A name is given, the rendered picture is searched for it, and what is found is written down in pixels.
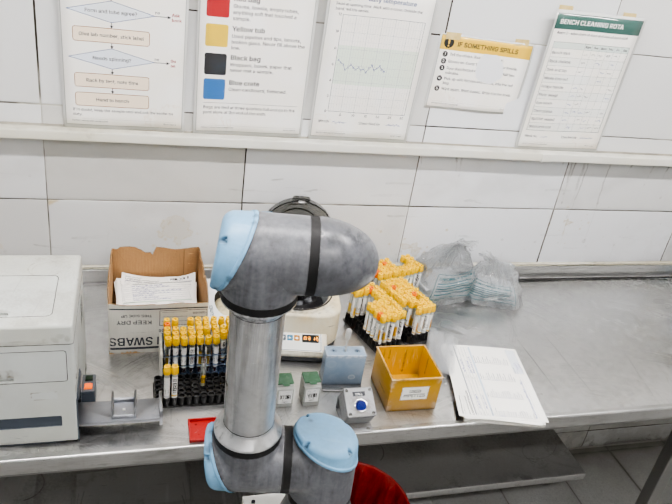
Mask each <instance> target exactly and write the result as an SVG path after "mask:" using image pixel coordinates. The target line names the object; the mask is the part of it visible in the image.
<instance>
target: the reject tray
mask: <svg viewBox="0 0 672 504"><path fill-rule="evenodd" d="M215 419H216V417H204V418H190V419H188V431H189V441H190V443H198V442H204V439H205V431H206V427H207V425H208V424H209V423H210V422H214V421H215Z"/></svg>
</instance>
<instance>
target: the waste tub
mask: <svg viewBox="0 0 672 504"><path fill-rule="evenodd" d="M376 348H377V350H376V355H375V360H374V364H373V369H372V374H371V379H372V381H373V384H374V386H375V388H376V391H377V393H378V395H379V398H380V400H381V402H382V405H383V407H384V409H385V411H386V412H391V411H407V410H423V409H435V405H436V402H437V398H438V394H439V391H440V387H441V383H442V380H443V379H444V377H443V375H442V373H441V371H440V370H439V368H438V366H437V364H436V363H435V361H434V359H433V357H432V356H431V354H430V352H429V350H428V349H427V347H426V345H395V346H376Z"/></svg>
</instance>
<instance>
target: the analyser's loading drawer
mask: <svg viewBox="0 0 672 504"><path fill-rule="evenodd" d="M123 408H125V411H123ZM78 416H79V427H81V426H95V425H109V424H123V423H138V422H152V421H159V423H160V425H162V422H163V406H162V391H159V398H145V399H137V394H136V389H135V390H134V397H122V398H114V391H112V392H111V401H96V402H79V403H78Z"/></svg>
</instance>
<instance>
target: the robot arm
mask: <svg viewBox="0 0 672 504"><path fill-rule="evenodd" d="M378 266H379V255H378V251H377V248H376V246H375V244H374V242H373V241H372V240H371V238H370V237H369V236H368V235H367V234H366V233H364V232H363V231H361V230H360V229H359V228H357V227H355V226H353V225H352V224H349V223H347V222H344V221H341V220H338V219H335V218H330V217H324V216H319V217H318V216H308V215H296V214H284V213H273V212H267V211H258V210H251V211H243V210H232V211H229V212H227V213H226V214H225V215H224V217H223V219H222V223H221V227H220V232H219V237H218V243H217V248H216V253H215V258H214V263H213V268H212V273H211V279H210V288H211V289H215V290H216V291H220V299H221V302H222V304H223V305H224V306H225V307H226V308H227V309H228V310H229V323H228V341H227V359H226V377H225V395H224V409H223V410H222V411H221V412H220V413H219V414H218V416H217V417H216V419H215V421H214V422H210V423H209V424H208V425H207V427H206V431H205V439H204V470H205V477H206V481H207V484H208V486H209V487H210V488H211V489H213V490H217V491H226V492H228V493H234V492H252V493H278V494H285V496H284V498H283V499H282V501H281V503H280V504H351V501H350V498H351V492H352V486H353V480H354V474H355V468H356V466H357V463H358V439H357V436H356V434H355V432H354V431H353V430H352V428H351V427H350V426H349V425H347V424H346V423H344V421H343V420H341V419H339V418H337V417H335V416H332V415H329V414H325V413H309V414H307V415H306V416H302V417H300V418H299V419H298V420H297V422H296V423H295V425H282V422H281V420H280V417H279V416H278V414H277V413H276V412H275V408H276V399H277V390H278V380H279V371H280V362H281V353H282V343H283V334H284V325H285V315H286V314H287V313H289V312H290V311H291V310H292V309H293V308H294V307H295V306H296V304H297V300H298V295H299V296H316V297H328V296H338V295H344V294H349V293H352V292H355V291H358V290H361V289H363V288H364V287H366V286H367V285H368V284H369V283H370V282H371V281H372V280H373V279H374V277H375V275H376V273H377V270H378Z"/></svg>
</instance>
